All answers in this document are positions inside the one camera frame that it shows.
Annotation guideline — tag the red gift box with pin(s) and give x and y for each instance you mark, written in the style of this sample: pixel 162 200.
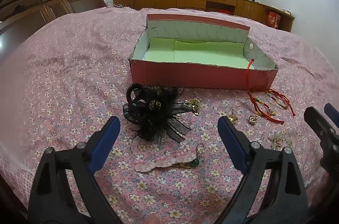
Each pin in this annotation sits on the red gift box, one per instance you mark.
pixel 273 19

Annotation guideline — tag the gold stud earring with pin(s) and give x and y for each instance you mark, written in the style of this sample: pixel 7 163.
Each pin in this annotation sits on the gold stud earring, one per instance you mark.
pixel 252 119
pixel 231 118

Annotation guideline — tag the dark wooden headboard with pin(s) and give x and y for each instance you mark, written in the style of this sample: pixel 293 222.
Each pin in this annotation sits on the dark wooden headboard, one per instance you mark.
pixel 47 4

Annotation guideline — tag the black feather hair flower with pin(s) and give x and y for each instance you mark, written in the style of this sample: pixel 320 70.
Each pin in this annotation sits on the black feather hair flower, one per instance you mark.
pixel 153 112

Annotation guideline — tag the clear silver hair ornament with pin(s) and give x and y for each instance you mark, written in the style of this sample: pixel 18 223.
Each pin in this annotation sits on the clear silver hair ornament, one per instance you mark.
pixel 278 138

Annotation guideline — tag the pink cardboard box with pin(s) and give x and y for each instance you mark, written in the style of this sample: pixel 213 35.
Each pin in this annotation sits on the pink cardboard box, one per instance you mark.
pixel 185 75

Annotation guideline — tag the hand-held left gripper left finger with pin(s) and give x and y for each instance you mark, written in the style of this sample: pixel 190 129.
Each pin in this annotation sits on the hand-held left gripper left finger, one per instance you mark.
pixel 106 144

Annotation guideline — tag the green bead hook earring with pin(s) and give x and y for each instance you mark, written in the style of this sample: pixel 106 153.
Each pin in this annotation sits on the green bead hook earring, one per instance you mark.
pixel 196 163

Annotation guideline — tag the pink floral bedspread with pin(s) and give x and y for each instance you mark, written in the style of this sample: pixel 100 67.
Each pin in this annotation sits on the pink floral bedspread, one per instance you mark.
pixel 79 67

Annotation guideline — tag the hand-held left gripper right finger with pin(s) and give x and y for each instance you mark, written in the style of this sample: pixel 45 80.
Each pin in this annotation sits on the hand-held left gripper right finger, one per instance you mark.
pixel 233 142

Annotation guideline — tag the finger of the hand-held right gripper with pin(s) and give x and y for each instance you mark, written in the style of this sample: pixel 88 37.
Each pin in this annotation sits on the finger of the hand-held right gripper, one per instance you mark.
pixel 319 126
pixel 332 114

